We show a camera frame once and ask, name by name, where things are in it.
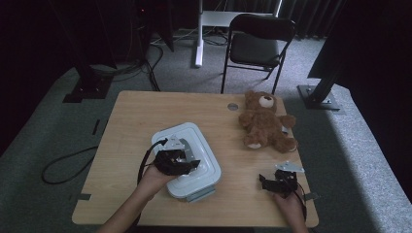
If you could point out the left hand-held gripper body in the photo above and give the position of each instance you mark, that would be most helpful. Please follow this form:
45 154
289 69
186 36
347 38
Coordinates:
170 161

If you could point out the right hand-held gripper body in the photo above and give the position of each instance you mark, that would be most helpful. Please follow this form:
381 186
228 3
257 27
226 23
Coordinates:
286 183

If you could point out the pale blue box lid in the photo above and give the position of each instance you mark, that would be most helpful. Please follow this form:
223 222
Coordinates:
204 152

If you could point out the brown teddy bear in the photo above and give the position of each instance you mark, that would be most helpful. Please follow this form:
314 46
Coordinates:
262 126

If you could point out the person's right hand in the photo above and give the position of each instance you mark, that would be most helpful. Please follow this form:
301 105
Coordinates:
294 208

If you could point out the person's left hand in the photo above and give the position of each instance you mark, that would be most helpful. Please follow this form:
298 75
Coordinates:
152 183

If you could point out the grey tape strip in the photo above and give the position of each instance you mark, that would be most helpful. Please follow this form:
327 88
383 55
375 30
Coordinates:
311 196
84 196

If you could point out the black floor tape strip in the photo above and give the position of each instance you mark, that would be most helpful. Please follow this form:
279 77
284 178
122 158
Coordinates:
96 126

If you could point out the black metal stand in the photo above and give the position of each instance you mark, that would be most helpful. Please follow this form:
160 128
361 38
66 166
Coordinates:
87 87
319 97

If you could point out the black folding chair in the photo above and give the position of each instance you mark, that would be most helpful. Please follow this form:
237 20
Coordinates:
254 48

